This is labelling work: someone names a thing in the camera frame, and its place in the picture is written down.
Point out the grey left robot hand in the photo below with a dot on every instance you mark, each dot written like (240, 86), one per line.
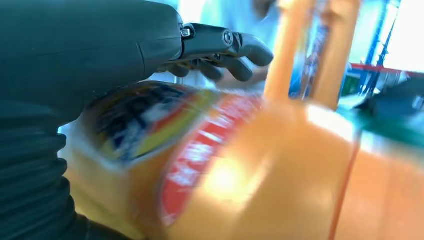
(82, 49)

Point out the green table board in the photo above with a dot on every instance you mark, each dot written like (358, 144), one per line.
(391, 132)

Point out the orange plastic bottle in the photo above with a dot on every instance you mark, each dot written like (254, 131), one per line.
(338, 49)
(285, 49)
(232, 172)

